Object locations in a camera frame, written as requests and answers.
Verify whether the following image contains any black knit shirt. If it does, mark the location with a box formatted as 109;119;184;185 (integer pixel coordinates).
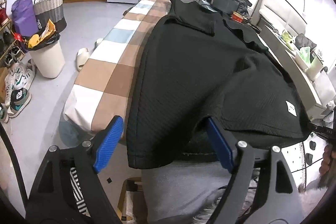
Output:
126;0;310;169

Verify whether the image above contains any right hand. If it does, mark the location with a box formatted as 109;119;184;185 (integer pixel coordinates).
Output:
319;144;336;176

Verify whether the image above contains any checkered bed sheet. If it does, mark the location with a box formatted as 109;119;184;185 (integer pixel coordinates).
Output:
63;0;171;135

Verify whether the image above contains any grey cabinet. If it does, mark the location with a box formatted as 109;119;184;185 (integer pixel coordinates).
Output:
260;26;335;120

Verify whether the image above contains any white plastic basin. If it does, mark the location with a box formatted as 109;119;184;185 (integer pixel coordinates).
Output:
294;53;323;81

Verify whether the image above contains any white slipper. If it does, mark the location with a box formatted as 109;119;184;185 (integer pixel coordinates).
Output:
76;48;91;71

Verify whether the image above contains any white trash bin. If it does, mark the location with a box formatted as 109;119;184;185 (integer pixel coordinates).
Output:
28;32;65;79

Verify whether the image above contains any white green sneaker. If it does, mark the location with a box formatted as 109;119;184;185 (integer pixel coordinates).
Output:
7;88;32;118

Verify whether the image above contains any shoe rack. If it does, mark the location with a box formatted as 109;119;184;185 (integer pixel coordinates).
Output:
0;0;27;104

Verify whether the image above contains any red yellow bowl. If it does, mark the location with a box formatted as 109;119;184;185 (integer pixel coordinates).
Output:
231;11;245;24

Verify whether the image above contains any woven laundry basket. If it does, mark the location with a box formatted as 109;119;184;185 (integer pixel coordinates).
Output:
33;0;67;33

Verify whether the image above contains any purple bag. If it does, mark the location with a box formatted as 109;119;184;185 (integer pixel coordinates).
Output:
11;0;39;37

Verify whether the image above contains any black rice cooker pot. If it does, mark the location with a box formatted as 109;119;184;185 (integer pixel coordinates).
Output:
211;0;240;14

